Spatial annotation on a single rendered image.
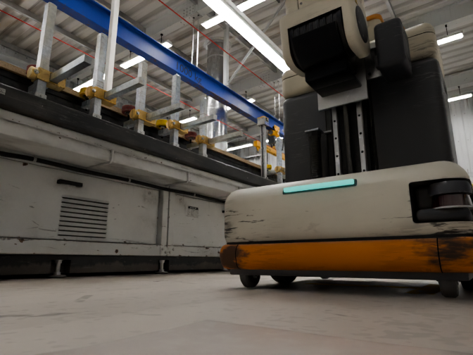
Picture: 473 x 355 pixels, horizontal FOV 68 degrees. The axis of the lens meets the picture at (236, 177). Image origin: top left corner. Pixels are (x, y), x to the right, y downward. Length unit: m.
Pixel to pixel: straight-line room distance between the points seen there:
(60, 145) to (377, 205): 1.27
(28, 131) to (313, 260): 1.19
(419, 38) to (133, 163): 1.33
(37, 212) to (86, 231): 0.25
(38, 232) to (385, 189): 1.46
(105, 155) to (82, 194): 0.27
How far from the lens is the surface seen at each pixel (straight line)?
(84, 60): 1.48
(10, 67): 1.86
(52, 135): 1.64
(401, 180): 0.83
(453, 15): 8.75
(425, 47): 1.30
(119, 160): 1.79
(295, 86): 1.40
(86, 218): 1.93
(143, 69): 2.02
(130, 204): 2.08
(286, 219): 0.91
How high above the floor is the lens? 0.07
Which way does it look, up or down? 13 degrees up
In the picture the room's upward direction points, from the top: straight up
